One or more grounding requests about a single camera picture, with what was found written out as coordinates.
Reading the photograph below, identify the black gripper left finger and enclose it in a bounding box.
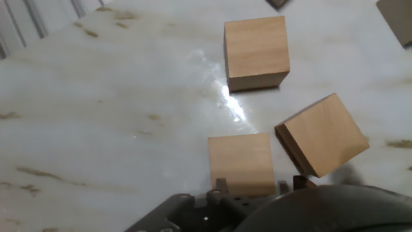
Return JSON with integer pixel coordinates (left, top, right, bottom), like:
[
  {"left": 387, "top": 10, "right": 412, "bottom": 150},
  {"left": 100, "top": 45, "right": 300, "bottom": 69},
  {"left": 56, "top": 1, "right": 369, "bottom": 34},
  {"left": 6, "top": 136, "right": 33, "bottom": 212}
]
[{"left": 125, "top": 178, "right": 271, "bottom": 232}]

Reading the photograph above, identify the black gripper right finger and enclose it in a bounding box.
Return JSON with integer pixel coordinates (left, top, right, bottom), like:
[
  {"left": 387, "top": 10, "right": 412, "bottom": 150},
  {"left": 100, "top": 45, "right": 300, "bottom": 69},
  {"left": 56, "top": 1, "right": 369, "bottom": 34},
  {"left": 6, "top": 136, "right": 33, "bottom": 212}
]
[{"left": 292, "top": 175, "right": 318, "bottom": 191}]

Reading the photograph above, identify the white marble pattern sheet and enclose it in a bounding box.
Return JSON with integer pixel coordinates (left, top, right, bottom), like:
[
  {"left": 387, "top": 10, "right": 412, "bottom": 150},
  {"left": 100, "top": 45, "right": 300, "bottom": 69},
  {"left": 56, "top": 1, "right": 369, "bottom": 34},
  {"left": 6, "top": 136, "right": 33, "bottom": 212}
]
[{"left": 0, "top": 0, "right": 412, "bottom": 232}]

